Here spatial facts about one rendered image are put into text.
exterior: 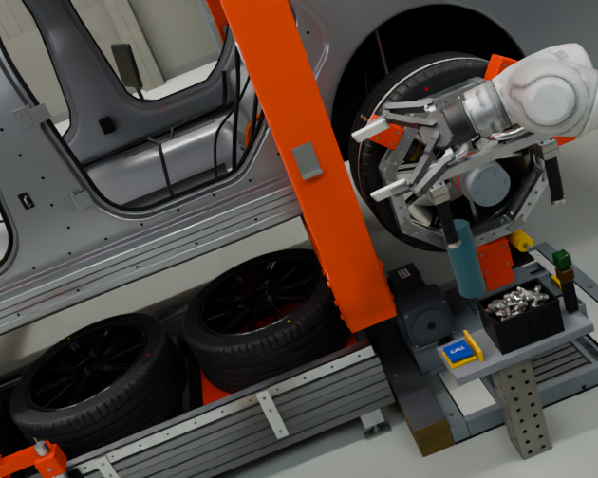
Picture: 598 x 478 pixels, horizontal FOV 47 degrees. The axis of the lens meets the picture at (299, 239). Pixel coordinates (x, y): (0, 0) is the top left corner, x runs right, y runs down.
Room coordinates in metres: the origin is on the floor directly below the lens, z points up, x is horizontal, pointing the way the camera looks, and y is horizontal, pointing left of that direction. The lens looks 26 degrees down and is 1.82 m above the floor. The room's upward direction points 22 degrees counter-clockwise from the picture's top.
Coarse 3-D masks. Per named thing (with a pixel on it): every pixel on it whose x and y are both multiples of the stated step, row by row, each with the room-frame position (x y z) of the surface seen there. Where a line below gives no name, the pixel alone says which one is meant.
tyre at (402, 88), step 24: (408, 72) 2.15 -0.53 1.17; (432, 72) 2.05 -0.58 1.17; (456, 72) 2.05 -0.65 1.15; (480, 72) 2.05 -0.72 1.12; (408, 96) 2.05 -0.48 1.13; (360, 120) 2.20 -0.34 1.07; (360, 168) 2.10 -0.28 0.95; (360, 192) 2.19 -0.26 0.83; (384, 216) 2.04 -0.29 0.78; (408, 240) 2.04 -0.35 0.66
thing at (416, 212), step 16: (512, 128) 2.16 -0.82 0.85; (480, 144) 2.07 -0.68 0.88; (416, 160) 2.08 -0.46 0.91; (496, 160) 2.25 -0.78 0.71; (512, 160) 2.15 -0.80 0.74; (528, 160) 2.05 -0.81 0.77; (512, 176) 2.11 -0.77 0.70; (512, 192) 2.07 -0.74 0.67; (416, 208) 2.23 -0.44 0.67; (432, 208) 2.25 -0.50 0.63; (464, 208) 2.19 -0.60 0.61; (480, 208) 2.13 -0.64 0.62; (496, 208) 2.07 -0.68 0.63; (432, 224) 2.07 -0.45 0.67; (480, 224) 2.05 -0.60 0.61
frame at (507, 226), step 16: (480, 80) 1.98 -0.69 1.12; (432, 96) 2.01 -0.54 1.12; (448, 96) 1.96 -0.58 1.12; (400, 144) 1.96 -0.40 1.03; (384, 160) 2.00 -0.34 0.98; (400, 160) 1.96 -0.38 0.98; (384, 176) 1.96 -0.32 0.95; (528, 176) 2.02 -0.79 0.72; (544, 176) 1.96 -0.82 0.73; (528, 192) 1.98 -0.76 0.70; (400, 208) 1.97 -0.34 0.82; (512, 208) 2.01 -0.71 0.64; (528, 208) 1.96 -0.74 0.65; (400, 224) 1.96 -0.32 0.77; (416, 224) 1.98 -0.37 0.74; (496, 224) 2.01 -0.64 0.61; (512, 224) 1.96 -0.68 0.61; (432, 240) 1.96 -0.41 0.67; (480, 240) 1.97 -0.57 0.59
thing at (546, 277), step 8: (536, 264) 2.34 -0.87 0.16; (536, 272) 2.26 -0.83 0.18; (544, 272) 2.25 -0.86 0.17; (544, 280) 2.24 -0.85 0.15; (552, 280) 2.18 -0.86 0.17; (552, 288) 2.16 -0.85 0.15; (560, 288) 2.13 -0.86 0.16; (560, 296) 2.06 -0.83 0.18; (576, 296) 2.04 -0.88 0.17; (584, 304) 1.99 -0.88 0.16; (584, 312) 1.99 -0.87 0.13; (448, 336) 2.13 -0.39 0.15
